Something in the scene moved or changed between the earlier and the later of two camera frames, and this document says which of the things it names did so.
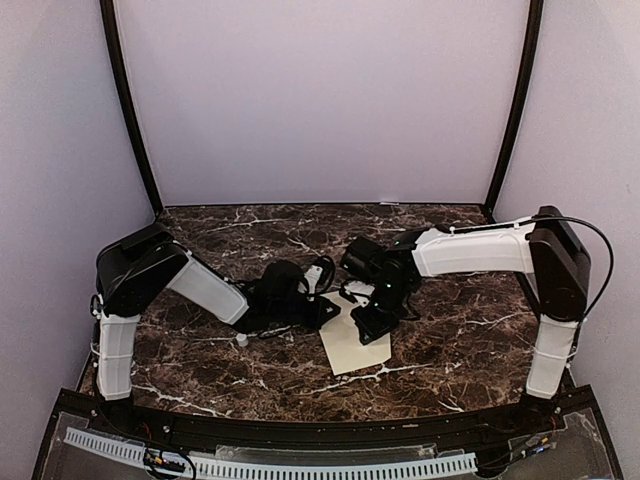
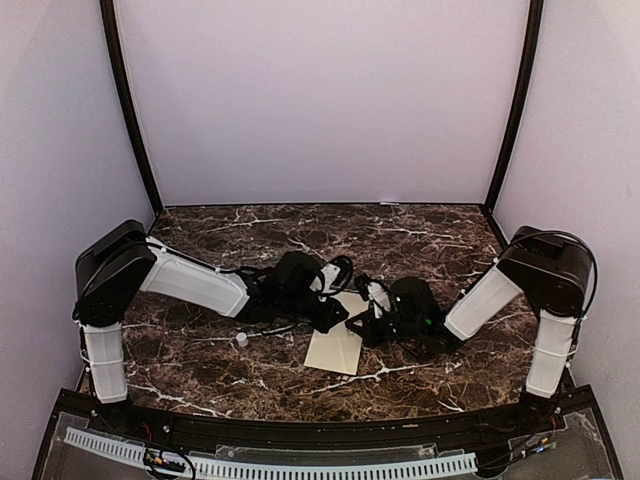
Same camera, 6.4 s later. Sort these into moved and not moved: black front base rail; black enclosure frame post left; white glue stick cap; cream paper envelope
Moved: cream paper envelope
Not moved: black front base rail; white glue stick cap; black enclosure frame post left
